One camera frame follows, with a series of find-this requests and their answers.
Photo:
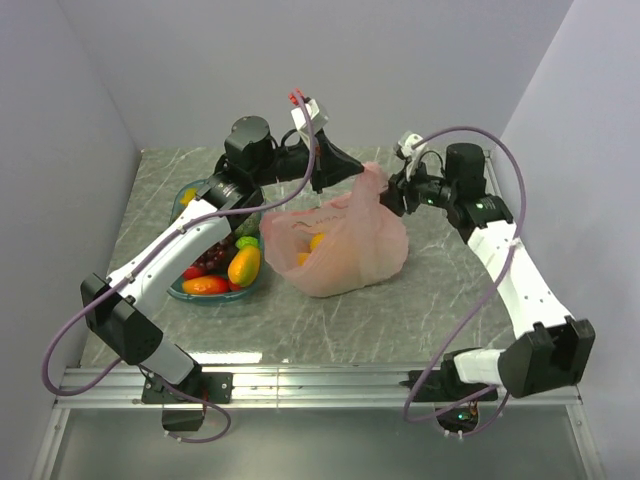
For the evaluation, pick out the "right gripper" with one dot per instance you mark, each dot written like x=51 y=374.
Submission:
x=398 y=188

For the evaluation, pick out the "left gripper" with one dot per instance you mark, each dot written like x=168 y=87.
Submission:
x=330 y=163

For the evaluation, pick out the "pink plastic bag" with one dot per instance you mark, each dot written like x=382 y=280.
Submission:
x=365 y=242

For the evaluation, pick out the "yellow orange fruit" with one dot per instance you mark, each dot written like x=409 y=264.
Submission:
x=316 y=240

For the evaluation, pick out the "orange peach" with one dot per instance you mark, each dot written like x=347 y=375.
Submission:
x=302 y=257

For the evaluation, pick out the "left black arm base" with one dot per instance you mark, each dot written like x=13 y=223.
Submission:
x=187 y=395

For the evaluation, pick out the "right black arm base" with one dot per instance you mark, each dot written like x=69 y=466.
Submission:
x=446 y=388

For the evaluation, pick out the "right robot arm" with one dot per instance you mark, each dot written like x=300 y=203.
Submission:
x=551 y=348

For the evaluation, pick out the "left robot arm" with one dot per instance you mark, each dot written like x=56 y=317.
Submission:
x=122 y=306

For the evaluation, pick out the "netted cantaloupe melon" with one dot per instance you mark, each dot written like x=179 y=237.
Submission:
x=250 y=227

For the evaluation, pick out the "small green fruit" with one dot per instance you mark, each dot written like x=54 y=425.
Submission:
x=245 y=241

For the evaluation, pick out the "orange mango at tray bottom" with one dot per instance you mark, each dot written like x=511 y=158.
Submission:
x=245 y=266

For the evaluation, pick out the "yellow star fruit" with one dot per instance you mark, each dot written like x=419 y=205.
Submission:
x=188 y=196

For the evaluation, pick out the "teal plastic fruit tray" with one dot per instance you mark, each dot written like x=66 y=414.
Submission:
x=235 y=293

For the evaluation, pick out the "purple grape bunch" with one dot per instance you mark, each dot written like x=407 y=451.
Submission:
x=217 y=258

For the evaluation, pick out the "red orange long fruit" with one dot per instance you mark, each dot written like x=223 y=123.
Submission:
x=206 y=285

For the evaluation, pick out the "red apple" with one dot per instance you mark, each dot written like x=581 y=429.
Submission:
x=193 y=271

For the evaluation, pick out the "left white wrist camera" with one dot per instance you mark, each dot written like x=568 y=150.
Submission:
x=307 y=114

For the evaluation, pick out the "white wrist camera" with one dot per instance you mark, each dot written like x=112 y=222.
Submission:
x=410 y=148
x=307 y=114

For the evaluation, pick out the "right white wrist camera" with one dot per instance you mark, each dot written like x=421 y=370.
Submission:
x=410 y=148

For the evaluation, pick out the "aluminium mounting rail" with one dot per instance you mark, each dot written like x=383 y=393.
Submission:
x=255 y=386

